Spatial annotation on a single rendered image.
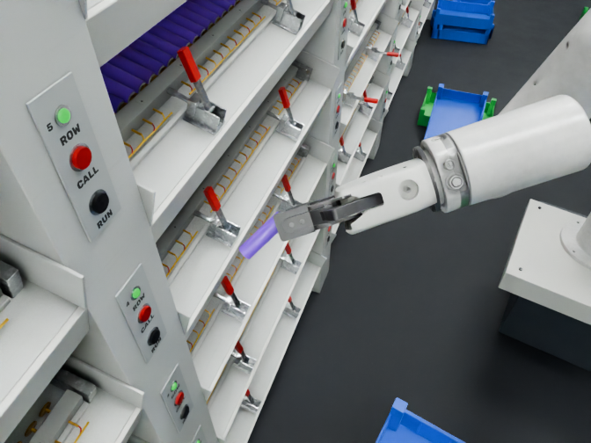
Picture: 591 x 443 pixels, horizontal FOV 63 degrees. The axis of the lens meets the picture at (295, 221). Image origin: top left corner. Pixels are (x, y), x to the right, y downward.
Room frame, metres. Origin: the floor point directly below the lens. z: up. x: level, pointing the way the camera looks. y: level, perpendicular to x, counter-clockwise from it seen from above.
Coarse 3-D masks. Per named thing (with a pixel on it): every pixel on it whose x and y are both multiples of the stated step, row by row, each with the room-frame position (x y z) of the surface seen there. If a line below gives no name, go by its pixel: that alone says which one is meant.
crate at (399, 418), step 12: (396, 408) 0.31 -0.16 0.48; (396, 420) 0.31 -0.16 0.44; (408, 420) 0.31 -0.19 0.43; (420, 420) 0.30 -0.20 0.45; (384, 432) 0.30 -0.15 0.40; (396, 432) 0.30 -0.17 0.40; (408, 432) 0.30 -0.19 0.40; (420, 432) 0.30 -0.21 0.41; (432, 432) 0.29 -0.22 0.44; (444, 432) 0.29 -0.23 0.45
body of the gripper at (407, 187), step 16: (416, 160) 0.40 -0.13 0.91; (368, 176) 0.39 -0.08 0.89; (384, 176) 0.37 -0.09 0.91; (400, 176) 0.37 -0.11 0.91; (416, 176) 0.37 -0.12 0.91; (432, 176) 0.38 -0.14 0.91; (336, 192) 0.37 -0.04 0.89; (352, 192) 0.36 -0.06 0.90; (368, 192) 0.36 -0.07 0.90; (384, 192) 0.36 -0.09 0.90; (400, 192) 0.37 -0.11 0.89; (416, 192) 0.37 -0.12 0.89; (432, 192) 0.36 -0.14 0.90; (368, 208) 0.36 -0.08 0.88; (384, 208) 0.35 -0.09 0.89; (400, 208) 0.35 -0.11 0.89; (416, 208) 0.35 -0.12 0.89; (432, 208) 0.38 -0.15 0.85; (352, 224) 0.34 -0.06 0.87; (368, 224) 0.34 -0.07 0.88
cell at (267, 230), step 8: (272, 216) 0.38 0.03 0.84; (264, 224) 0.38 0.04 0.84; (272, 224) 0.37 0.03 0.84; (256, 232) 0.37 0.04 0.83; (264, 232) 0.37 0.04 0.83; (272, 232) 0.37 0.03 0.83; (248, 240) 0.37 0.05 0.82; (256, 240) 0.36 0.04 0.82; (264, 240) 0.36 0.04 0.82; (240, 248) 0.36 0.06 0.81; (248, 248) 0.36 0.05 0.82; (256, 248) 0.36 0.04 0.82; (248, 256) 0.35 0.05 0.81
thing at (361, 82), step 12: (384, 24) 1.54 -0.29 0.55; (396, 24) 1.53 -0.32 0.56; (384, 36) 1.51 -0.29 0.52; (384, 48) 1.44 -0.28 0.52; (372, 60) 1.36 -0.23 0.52; (360, 72) 1.27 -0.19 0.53; (372, 72) 1.29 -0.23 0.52; (348, 84) 1.20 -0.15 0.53; (360, 84) 1.22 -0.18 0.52; (360, 96) 1.16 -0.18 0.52; (348, 108) 1.10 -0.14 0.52; (348, 120) 1.05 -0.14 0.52
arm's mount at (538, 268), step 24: (528, 216) 0.89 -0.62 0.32; (552, 216) 0.90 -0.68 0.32; (576, 216) 0.90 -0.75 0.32; (528, 240) 0.80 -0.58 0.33; (552, 240) 0.81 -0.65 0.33; (528, 264) 0.72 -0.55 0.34; (552, 264) 0.72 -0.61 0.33; (576, 264) 0.73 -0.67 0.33; (504, 288) 0.69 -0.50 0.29; (528, 288) 0.66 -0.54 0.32; (552, 288) 0.65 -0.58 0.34; (576, 288) 0.65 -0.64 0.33; (576, 312) 0.61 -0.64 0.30
